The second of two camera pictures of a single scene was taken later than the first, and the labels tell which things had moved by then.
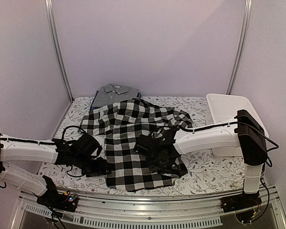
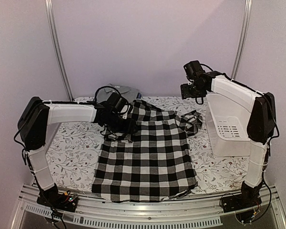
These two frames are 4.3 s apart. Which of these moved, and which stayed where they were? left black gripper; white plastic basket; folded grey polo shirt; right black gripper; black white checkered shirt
Moved: left black gripper; black white checkered shirt; right black gripper
Stayed: white plastic basket; folded grey polo shirt
